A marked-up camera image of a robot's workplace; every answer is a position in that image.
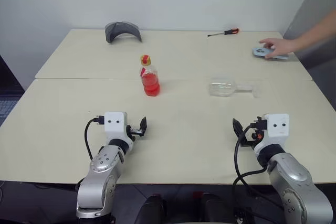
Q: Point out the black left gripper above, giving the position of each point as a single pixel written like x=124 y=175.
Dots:
x=130 y=131

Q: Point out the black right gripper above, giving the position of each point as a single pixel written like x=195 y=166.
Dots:
x=249 y=141

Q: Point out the red liquid plastic bottle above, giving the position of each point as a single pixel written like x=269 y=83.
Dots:
x=151 y=85

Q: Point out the pale blue device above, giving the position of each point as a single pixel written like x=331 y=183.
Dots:
x=258 y=52

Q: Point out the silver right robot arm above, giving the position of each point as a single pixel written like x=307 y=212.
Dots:
x=288 y=169

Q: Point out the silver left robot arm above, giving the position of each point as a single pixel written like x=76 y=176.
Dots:
x=102 y=161

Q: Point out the person's bare forearm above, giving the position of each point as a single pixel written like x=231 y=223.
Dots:
x=315 y=35

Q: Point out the person's bare hand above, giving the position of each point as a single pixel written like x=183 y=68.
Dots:
x=283 y=47

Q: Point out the yellow red bottle cap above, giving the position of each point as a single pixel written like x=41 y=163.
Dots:
x=146 y=60

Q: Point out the dark rounded shape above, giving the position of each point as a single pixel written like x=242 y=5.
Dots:
x=152 y=208

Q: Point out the grey baseball cap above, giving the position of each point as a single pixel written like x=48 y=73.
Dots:
x=123 y=28

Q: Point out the dark grid-patterned object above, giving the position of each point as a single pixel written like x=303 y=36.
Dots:
x=8 y=95

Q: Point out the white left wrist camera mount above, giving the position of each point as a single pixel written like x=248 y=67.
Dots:
x=115 y=127

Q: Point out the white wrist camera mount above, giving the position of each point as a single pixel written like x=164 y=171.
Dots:
x=278 y=129
x=115 y=127

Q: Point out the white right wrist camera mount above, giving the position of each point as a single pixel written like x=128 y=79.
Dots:
x=278 y=129

